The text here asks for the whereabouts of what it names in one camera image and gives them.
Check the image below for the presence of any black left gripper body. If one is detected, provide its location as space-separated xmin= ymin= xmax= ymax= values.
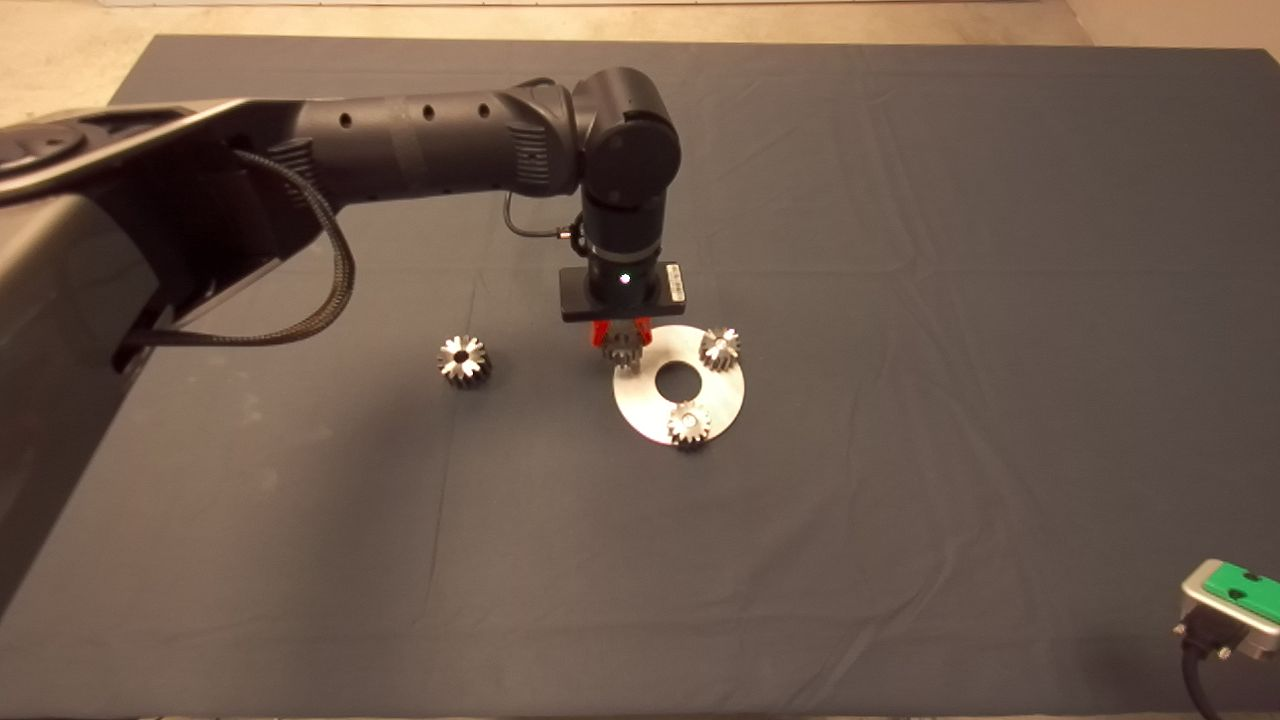
xmin=558 ymin=261 xmax=690 ymax=324

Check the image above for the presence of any large steel gear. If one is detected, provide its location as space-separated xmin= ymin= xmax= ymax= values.
xmin=438 ymin=334 xmax=492 ymax=390

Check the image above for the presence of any round metal plate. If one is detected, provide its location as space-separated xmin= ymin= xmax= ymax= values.
xmin=612 ymin=325 xmax=748 ymax=448

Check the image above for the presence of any dark grey table cloth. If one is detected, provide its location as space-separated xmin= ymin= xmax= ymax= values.
xmin=0 ymin=36 xmax=1280 ymax=719

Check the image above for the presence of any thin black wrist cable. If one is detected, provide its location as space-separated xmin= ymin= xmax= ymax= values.
xmin=503 ymin=190 xmax=586 ymax=241

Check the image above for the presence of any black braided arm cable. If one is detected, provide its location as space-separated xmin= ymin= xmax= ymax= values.
xmin=115 ymin=150 xmax=357 ymax=349

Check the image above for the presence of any green right camera mount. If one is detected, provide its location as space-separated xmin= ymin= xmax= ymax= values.
xmin=1203 ymin=562 xmax=1280 ymax=626

